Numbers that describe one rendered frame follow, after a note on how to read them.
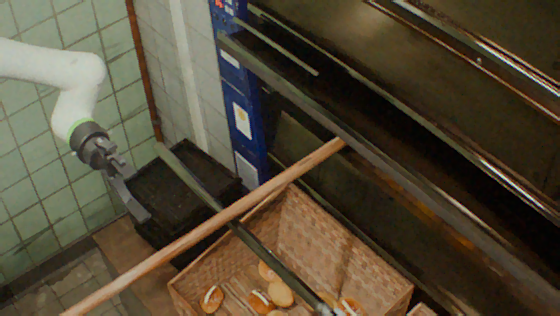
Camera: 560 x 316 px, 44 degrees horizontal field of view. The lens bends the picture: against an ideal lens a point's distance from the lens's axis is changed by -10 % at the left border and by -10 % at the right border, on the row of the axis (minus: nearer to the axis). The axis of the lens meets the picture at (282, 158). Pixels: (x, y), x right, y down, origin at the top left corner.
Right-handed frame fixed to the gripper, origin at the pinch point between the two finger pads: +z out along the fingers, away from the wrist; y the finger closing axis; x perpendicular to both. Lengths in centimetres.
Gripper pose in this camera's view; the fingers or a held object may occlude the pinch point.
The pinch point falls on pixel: (136, 196)
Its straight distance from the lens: 164.9
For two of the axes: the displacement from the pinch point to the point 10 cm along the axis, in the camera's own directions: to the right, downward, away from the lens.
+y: 0.8, 7.2, 6.9
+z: 6.2, 5.0, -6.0
